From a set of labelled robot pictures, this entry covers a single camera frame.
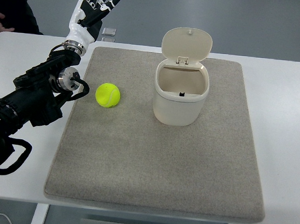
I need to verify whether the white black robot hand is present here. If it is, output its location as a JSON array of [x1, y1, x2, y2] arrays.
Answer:
[[66, 0, 120, 47]]

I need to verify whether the yellow tennis ball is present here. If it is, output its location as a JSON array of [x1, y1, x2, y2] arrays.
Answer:
[[95, 83, 121, 108]]

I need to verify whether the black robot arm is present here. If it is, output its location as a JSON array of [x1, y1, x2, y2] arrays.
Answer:
[[0, 40, 90, 175]]

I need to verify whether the cream lidded plastic box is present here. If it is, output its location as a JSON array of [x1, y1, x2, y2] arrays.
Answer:
[[153, 27, 213, 126]]

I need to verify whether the lower metal floor socket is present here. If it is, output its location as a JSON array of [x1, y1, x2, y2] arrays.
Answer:
[[101, 37, 115, 42]]

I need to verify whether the person in dark clothes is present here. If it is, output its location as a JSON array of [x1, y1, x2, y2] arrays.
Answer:
[[0, 0, 42, 35]]

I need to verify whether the beige fabric mat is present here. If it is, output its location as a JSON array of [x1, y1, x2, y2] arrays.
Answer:
[[44, 47, 265, 223]]

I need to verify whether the left white table leg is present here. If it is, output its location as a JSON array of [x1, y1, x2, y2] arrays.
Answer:
[[31, 203, 50, 224]]

